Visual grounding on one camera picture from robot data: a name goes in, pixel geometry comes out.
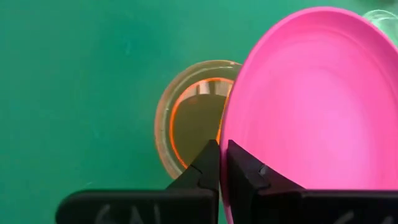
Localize translucent orange plastic plate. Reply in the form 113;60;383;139
154;59;243;180

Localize pink plastic plate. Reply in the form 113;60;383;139
219;6;398;224

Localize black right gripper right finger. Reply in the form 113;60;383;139
228;140;398;224

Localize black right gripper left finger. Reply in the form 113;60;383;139
55;139;221;224

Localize clear plastic plate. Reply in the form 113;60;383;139
362;9;398;47

